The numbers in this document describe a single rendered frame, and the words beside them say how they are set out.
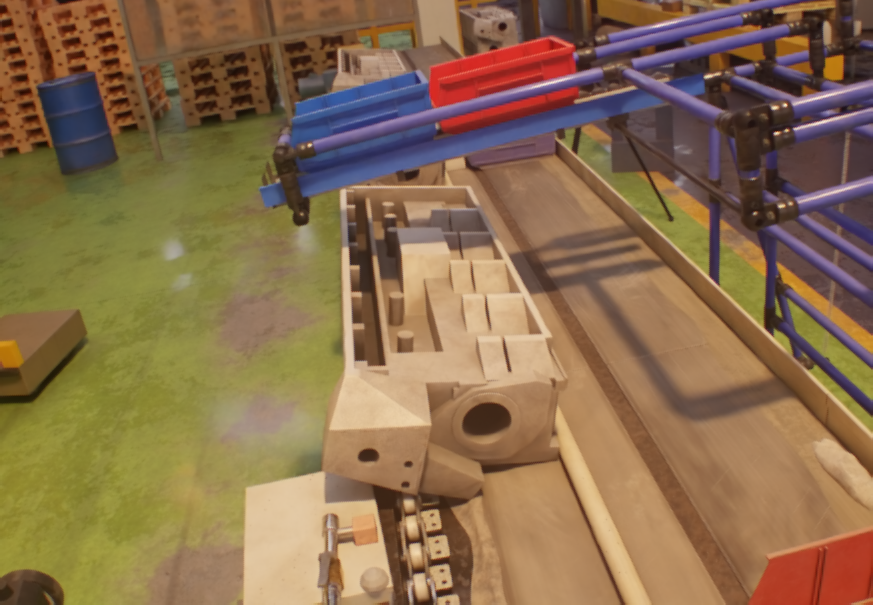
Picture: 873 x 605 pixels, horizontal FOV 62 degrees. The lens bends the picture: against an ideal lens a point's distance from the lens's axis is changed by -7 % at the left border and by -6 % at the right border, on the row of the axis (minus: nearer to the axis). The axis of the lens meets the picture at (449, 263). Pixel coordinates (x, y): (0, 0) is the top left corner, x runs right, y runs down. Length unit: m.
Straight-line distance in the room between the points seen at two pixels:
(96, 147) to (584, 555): 7.16
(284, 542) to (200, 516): 1.44
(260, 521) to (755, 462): 0.83
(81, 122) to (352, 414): 6.87
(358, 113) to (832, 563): 1.14
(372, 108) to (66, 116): 6.46
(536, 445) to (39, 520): 2.04
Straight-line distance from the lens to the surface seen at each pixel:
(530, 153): 2.98
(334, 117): 1.57
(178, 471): 2.93
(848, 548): 1.08
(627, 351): 1.68
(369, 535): 1.21
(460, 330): 1.45
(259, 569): 1.23
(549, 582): 1.19
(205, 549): 2.56
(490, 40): 7.01
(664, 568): 1.20
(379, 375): 1.24
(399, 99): 1.57
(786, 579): 1.06
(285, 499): 1.34
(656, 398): 1.54
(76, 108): 7.88
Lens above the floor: 1.62
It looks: 24 degrees down
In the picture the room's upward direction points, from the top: 8 degrees counter-clockwise
